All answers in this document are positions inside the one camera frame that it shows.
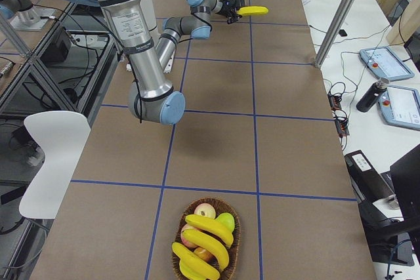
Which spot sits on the yellow banana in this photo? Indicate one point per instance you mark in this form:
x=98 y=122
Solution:
x=194 y=262
x=252 y=11
x=216 y=248
x=211 y=225

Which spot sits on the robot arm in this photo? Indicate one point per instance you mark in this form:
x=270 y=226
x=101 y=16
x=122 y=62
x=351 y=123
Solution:
x=152 y=97
x=197 y=25

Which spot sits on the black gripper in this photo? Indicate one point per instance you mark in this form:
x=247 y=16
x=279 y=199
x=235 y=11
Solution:
x=231 y=5

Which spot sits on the black printer box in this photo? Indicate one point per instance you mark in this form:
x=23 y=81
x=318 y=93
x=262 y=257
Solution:
x=368 y=180

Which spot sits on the yellow banana top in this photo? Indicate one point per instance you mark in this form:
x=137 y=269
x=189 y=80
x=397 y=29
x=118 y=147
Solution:
x=211 y=225

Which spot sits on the black monitor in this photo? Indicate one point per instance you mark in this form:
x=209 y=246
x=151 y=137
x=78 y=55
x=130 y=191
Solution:
x=405 y=178

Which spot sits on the woven wicker basket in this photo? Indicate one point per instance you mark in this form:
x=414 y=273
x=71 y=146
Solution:
x=180 y=268

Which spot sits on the teach pendant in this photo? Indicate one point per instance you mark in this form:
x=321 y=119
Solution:
x=400 y=107
x=383 y=62

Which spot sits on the black water bottle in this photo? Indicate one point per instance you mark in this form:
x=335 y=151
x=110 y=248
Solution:
x=372 y=95

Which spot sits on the yellow banana bottom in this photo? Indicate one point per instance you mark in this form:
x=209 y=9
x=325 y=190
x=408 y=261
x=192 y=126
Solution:
x=194 y=262

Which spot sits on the teach pendant far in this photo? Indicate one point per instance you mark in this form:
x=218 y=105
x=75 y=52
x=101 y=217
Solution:
x=383 y=62

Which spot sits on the white chair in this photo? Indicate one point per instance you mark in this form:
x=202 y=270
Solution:
x=62 y=136

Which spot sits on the red peach upper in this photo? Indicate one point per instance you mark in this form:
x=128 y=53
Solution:
x=206 y=210

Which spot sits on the aluminium frame post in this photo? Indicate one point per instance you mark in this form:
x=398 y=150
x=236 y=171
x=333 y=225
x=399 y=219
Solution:
x=332 y=31

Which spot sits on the red apple lower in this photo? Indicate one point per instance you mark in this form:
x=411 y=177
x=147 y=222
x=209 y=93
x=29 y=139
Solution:
x=204 y=254

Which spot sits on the teach pendant near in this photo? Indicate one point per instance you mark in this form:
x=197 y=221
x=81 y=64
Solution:
x=400 y=107

